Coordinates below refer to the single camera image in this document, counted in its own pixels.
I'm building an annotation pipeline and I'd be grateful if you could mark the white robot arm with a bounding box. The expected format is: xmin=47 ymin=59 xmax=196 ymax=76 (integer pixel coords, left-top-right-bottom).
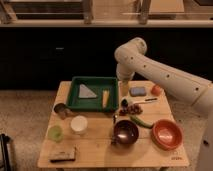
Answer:
xmin=114 ymin=37 xmax=213 ymax=171

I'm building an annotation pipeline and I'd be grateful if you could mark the blue sponge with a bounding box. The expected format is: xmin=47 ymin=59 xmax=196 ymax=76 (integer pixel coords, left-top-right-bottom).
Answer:
xmin=129 ymin=87 xmax=146 ymax=97

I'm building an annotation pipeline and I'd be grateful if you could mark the small dark bottle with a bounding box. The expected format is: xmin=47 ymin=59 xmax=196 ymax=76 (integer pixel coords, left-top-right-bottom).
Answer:
xmin=121 ymin=99 xmax=128 ymax=109

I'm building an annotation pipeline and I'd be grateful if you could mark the dark grape bunch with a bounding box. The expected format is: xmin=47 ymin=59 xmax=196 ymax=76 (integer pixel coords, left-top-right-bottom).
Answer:
xmin=119 ymin=104 xmax=143 ymax=116

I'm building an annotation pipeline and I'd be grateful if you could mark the green plastic tray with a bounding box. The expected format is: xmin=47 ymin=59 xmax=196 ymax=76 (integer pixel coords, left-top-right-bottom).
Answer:
xmin=66 ymin=76 xmax=119 ymax=112

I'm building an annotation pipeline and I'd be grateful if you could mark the orange tomato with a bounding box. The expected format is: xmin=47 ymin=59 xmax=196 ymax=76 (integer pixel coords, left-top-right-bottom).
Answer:
xmin=151 ymin=85 xmax=162 ymax=96

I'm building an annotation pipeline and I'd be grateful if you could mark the green chili pepper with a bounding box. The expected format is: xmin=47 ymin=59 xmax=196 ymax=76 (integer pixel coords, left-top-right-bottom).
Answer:
xmin=130 ymin=116 xmax=153 ymax=129

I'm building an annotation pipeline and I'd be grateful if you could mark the grey triangular cloth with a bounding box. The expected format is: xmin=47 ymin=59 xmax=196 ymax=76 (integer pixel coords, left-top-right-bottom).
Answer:
xmin=78 ymin=84 xmax=97 ymax=98

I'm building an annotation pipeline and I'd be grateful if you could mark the dark purple bowl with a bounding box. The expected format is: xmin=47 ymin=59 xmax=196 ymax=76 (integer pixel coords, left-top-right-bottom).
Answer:
xmin=113 ymin=120 xmax=139 ymax=145

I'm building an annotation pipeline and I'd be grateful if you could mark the white cup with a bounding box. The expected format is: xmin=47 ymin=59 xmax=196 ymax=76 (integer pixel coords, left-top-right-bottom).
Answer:
xmin=70 ymin=116 xmax=88 ymax=134

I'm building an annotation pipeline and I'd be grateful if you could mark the orange red bowl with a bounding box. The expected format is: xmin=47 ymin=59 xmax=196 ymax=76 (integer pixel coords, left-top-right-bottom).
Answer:
xmin=150 ymin=119 xmax=183 ymax=151

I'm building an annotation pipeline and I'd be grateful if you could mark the metal cup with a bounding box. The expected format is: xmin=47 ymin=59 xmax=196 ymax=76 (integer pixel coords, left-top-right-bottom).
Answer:
xmin=53 ymin=103 xmax=67 ymax=120

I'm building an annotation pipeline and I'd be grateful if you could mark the green cup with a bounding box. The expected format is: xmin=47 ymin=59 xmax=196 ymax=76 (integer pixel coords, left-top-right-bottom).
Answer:
xmin=47 ymin=125 xmax=63 ymax=142

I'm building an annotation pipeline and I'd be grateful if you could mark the brown bread slice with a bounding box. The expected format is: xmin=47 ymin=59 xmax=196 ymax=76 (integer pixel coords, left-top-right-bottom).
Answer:
xmin=48 ymin=147 xmax=76 ymax=163

